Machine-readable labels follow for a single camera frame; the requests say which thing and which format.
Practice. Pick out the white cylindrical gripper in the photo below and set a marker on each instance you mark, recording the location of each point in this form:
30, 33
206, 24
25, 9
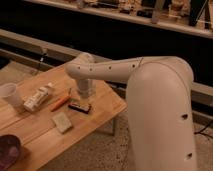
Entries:
85, 88

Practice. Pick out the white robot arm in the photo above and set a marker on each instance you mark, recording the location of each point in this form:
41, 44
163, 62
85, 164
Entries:
158, 97

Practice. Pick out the orange carrot toy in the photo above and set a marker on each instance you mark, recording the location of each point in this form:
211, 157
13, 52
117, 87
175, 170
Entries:
62, 100

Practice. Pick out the beige sponge block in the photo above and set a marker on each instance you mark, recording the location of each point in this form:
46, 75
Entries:
62, 122

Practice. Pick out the wooden table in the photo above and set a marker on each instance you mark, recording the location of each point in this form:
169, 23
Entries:
40, 140

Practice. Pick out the dark purple bowl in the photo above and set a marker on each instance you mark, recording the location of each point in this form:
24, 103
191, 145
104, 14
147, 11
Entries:
10, 149

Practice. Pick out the wooden background shelf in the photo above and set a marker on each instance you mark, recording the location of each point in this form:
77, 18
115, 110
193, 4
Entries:
113, 14

